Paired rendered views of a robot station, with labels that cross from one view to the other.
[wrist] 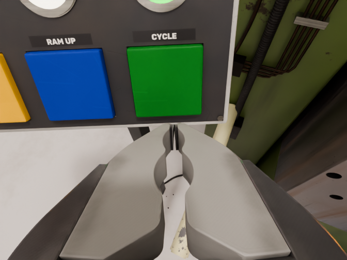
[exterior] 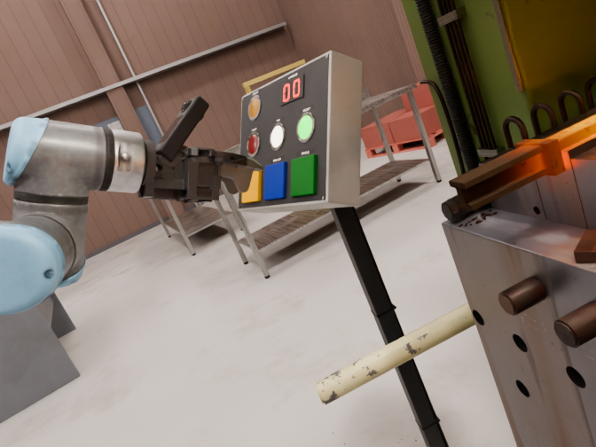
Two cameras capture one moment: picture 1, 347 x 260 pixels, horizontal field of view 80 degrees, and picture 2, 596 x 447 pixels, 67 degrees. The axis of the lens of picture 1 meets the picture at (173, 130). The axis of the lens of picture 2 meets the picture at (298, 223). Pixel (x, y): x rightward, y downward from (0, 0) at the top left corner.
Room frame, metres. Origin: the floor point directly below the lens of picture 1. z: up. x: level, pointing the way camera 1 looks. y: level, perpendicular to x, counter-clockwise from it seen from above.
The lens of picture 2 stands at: (-0.37, -0.67, 1.15)
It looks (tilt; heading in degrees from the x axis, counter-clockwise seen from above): 14 degrees down; 55
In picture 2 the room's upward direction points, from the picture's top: 23 degrees counter-clockwise
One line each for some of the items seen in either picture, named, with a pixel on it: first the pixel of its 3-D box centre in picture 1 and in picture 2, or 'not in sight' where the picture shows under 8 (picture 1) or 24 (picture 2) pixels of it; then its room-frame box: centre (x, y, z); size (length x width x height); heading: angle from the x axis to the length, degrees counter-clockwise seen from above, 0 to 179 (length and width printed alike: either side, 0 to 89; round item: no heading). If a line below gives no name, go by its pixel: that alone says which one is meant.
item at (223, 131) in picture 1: (209, 169); (416, 342); (0.18, -0.09, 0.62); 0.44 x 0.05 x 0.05; 153
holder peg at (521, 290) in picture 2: not in sight; (521, 296); (0.02, -0.43, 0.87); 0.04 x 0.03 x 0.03; 153
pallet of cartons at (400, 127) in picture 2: not in sight; (407, 117); (4.59, 3.13, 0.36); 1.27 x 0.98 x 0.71; 73
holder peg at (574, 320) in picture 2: not in sight; (583, 325); (-0.02, -0.50, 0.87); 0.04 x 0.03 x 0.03; 153
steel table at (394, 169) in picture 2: not in sight; (322, 172); (2.14, 2.28, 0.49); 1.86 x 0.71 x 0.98; 163
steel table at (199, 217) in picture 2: not in sight; (184, 199); (2.05, 4.98, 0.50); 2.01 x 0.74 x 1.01; 75
